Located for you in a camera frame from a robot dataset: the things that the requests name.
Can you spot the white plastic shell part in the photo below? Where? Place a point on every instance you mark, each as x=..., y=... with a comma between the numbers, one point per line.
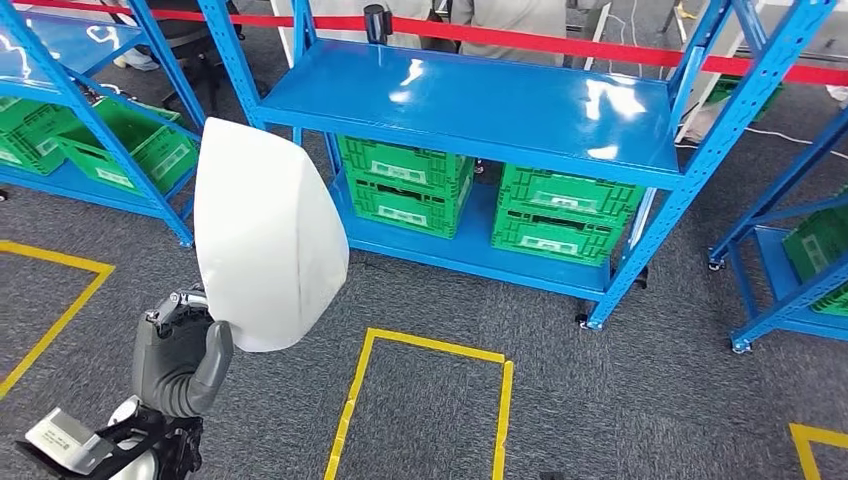
x=265, y=232

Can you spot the black barrier post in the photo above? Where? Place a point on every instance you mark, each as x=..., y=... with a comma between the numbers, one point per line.
x=378, y=23

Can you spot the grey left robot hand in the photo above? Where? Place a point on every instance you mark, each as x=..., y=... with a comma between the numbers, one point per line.
x=169, y=354

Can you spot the red barrier tape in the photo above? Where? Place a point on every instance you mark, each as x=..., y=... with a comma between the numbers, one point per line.
x=596, y=50

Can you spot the yellow floor tape square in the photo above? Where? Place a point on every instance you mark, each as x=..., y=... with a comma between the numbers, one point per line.
x=53, y=255
x=430, y=346

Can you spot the blue metal shelf rack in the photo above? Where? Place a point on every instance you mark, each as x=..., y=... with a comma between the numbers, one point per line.
x=772, y=265
x=464, y=99
x=66, y=46

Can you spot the green plastic crate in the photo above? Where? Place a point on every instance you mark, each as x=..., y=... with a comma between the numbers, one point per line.
x=821, y=245
x=397, y=212
x=563, y=192
x=397, y=166
x=26, y=132
x=550, y=242
x=159, y=156
x=735, y=93

